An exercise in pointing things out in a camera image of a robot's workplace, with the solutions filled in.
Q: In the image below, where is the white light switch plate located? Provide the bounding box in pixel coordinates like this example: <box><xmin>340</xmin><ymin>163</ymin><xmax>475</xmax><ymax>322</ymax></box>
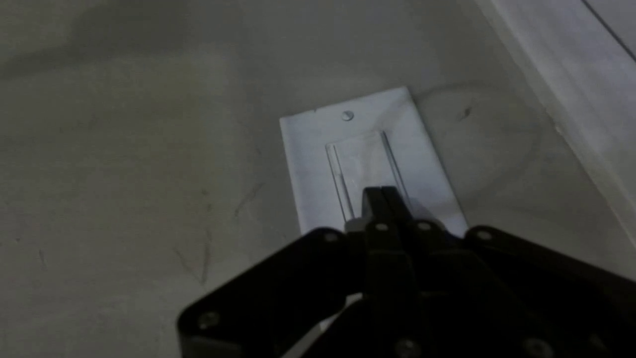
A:
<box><xmin>278</xmin><ymin>83</ymin><xmax>471</xmax><ymax>241</ymax></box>

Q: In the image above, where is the white rocker light switch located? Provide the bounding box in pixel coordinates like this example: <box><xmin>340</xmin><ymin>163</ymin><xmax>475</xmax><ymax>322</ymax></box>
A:
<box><xmin>324</xmin><ymin>127</ymin><xmax>411</xmax><ymax>223</ymax></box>

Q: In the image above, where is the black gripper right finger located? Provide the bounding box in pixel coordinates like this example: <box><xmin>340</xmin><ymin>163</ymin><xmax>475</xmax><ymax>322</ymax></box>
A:
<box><xmin>381</xmin><ymin>185</ymin><xmax>636</xmax><ymax>358</ymax></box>

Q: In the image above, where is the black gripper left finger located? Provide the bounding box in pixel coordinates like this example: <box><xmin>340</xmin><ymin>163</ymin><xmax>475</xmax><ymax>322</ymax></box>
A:
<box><xmin>175</xmin><ymin>187</ymin><xmax>389</xmax><ymax>358</ymax></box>

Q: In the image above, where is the white door frame trim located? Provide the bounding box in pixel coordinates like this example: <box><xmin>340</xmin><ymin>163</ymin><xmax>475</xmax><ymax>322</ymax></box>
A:
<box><xmin>473</xmin><ymin>0</ymin><xmax>636</xmax><ymax>231</ymax></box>

